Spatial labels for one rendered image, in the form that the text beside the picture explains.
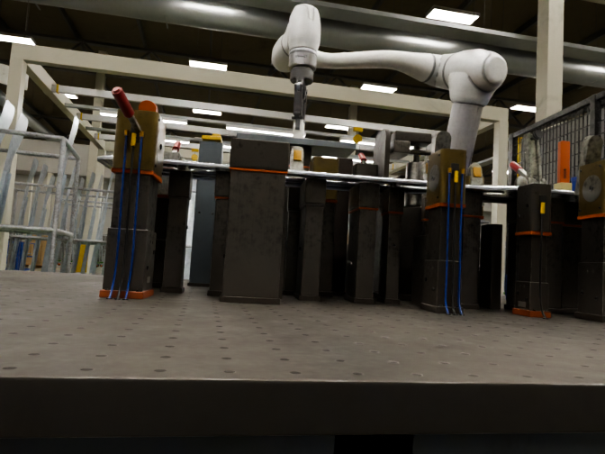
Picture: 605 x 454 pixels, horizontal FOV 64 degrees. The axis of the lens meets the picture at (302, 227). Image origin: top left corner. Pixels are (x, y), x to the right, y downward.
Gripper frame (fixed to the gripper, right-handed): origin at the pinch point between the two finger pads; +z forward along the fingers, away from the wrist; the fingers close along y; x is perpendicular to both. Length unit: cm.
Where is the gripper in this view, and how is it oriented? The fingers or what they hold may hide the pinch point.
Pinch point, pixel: (298, 132)
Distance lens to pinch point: 158.3
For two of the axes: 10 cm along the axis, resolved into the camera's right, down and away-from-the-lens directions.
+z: -0.6, 10.0, -0.8
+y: -1.2, -0.8, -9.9
